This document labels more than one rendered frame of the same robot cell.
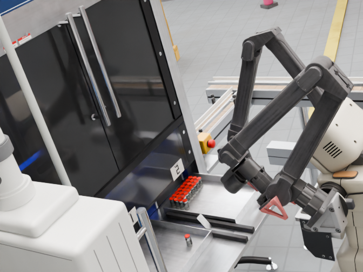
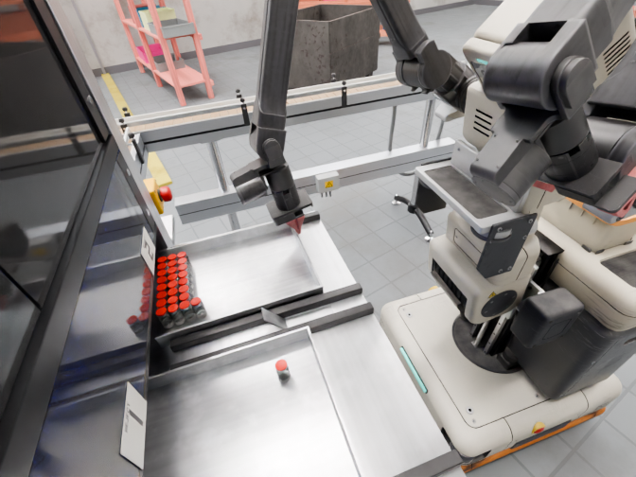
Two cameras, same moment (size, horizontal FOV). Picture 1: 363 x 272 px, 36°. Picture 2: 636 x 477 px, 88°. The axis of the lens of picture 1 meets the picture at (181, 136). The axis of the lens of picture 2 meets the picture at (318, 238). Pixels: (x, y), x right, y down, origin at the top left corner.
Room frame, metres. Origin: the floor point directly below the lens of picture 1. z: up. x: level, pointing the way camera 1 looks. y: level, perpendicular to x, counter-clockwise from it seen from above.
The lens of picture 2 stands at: (1.46, 0.28, 1.45)
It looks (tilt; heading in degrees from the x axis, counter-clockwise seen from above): 41 degrees down; 304
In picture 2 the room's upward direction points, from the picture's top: 4 degrees counter-clockwise
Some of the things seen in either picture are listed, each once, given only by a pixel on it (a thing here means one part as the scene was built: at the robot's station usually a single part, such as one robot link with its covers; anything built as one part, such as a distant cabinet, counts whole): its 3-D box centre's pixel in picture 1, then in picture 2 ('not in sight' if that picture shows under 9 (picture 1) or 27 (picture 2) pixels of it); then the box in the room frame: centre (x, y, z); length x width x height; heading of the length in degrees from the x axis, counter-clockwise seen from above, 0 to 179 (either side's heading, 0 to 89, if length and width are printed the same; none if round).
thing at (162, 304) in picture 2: (182, 191); (165, 290); (2.03, 0.06, 0.90); 0.18 x 0.02 x 0.05; 141
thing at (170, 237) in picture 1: (158, 248); (229, 433); (1.70, 0.21, 0.90); 0.34 x 0.26 x 0.04; 50
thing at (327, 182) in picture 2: not in sight; (327, 182); (2.27, -1.04, 0.50); 0.12 x 0.05 x 0.09; 50
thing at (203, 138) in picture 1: (202, 143); (145, 198); (2.23, -0.08, 1.00); 0.08 x 0.07 x 0.07; 50
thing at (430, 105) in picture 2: not in sight; (421, 160); (1.92, -1.55, 0.46); 0.09 x 0.09 x 0.77; 50
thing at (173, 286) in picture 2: (186, 192); (175, 287); (2.01, 0.05, 0.90); 0.18 x 0.02 x 0.05; 141
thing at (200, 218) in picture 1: (215, 224); (299, 312); (1.73, -0.03, 0.91); 0.14 x 0.03 x 0.06; 49
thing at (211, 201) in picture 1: (213, 197); (236, 273); (1.93, -0.06, 0.90); 0.34 x 0.26 x 0.04; 51
